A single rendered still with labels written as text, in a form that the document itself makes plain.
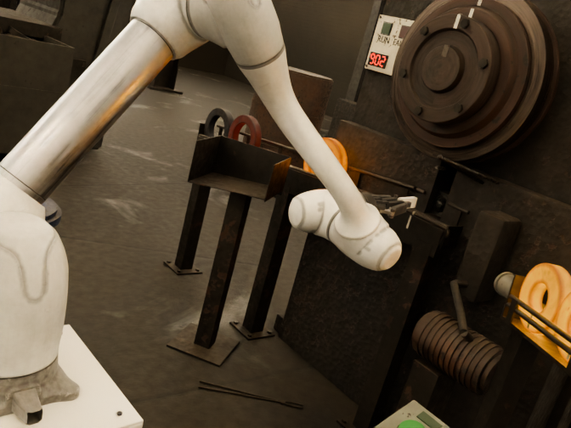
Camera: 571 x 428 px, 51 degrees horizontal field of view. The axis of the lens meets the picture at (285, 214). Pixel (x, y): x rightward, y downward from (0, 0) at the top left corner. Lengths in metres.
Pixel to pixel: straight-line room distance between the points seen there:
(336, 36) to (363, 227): 9.65
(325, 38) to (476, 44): 9.53
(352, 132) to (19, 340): 1.40
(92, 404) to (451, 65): 1.15
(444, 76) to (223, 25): 0.71
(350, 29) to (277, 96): 9.51
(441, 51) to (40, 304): 1.16
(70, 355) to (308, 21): 10.60
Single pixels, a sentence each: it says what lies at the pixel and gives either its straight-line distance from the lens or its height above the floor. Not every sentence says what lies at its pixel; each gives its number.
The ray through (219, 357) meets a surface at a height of 0.01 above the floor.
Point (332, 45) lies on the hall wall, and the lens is 10.91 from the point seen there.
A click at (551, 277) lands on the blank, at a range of 1.38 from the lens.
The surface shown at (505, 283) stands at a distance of 1.51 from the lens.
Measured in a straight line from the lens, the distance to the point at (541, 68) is 1.60.
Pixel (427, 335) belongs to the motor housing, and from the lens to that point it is 1.55.
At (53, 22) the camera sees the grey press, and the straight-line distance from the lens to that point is 4.08.
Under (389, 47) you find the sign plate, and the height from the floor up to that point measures 1.14.
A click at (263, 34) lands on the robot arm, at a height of 1.08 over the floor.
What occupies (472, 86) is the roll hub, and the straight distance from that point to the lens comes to 1.58.
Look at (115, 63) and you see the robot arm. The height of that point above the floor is 0.97.
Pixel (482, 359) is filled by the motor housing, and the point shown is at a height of 0.51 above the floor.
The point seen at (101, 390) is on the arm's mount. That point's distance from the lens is 1.07.
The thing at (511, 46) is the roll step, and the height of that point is 1.21.
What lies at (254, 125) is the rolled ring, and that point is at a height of 0.74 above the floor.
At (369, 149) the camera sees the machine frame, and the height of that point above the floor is 0.82.
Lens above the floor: 1.09
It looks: 16 degrees down
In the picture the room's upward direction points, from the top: 15 degrees clockwise
